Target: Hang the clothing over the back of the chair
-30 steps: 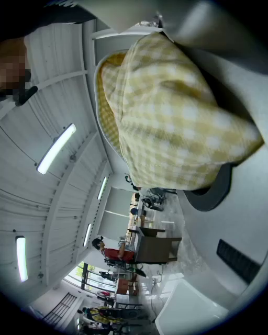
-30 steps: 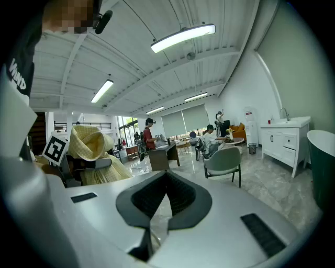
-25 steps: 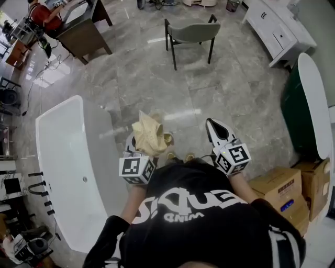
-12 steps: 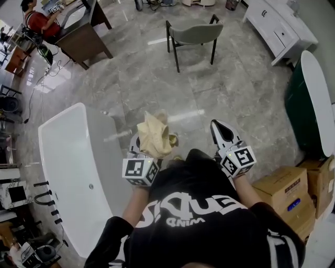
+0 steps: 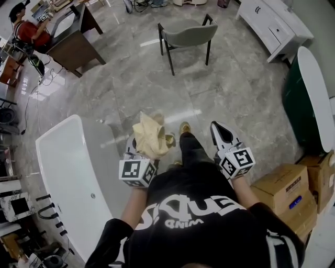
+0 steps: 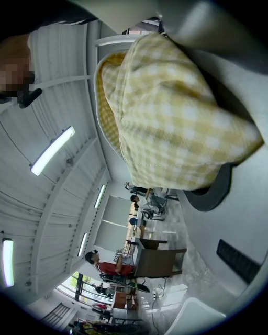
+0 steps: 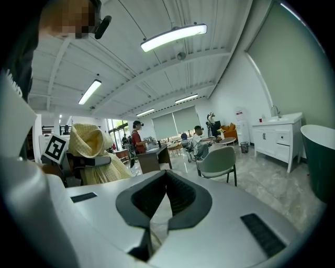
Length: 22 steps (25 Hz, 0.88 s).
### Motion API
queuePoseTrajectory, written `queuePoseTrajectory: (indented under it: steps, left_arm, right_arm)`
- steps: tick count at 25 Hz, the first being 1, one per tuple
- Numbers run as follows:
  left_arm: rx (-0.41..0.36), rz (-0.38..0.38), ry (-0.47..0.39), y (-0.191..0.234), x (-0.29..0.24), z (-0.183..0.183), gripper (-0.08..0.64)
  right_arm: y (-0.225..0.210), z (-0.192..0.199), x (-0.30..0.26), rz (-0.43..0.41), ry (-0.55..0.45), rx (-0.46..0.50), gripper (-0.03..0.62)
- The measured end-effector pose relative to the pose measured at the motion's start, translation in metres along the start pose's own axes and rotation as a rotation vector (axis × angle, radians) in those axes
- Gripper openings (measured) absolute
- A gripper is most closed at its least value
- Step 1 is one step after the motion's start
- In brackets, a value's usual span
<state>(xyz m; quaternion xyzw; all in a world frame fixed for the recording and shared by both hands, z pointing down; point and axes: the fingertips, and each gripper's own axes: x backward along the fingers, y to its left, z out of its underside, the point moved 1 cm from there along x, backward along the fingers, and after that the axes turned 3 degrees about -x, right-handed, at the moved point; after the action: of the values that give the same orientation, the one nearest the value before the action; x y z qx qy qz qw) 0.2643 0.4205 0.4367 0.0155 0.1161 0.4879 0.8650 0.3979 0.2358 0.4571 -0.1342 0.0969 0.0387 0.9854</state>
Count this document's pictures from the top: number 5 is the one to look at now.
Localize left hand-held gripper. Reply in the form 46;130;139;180
119;132;159;188

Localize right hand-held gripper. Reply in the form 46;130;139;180
210;120;256;180

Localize cream yellow clothes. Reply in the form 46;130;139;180
132;111;176;160

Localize gray chair black legs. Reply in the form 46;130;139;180
157;13;219;76

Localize person's left forearm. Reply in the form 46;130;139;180
119;183;150;232

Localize person's right forearm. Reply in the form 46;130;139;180
230;176;261;210

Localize person's black trousers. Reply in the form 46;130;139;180
167;132;218;171

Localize person's right tan shoe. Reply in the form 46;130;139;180
178;121;193;136

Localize large cardboard box blue label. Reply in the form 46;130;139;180
250;163;318;243

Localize green bathtub white rim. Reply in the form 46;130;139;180
282;46;335;155

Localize black faucet set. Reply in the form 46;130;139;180
36;193;68;236

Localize person's black printed t-shirt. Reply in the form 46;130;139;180
85;161;307;268

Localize white cabinet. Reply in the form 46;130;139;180
235;0;315;63

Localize dark wooden vanity cabinet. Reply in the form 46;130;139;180
46;2;107;79

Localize black floor cable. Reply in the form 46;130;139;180
20;66;65;136

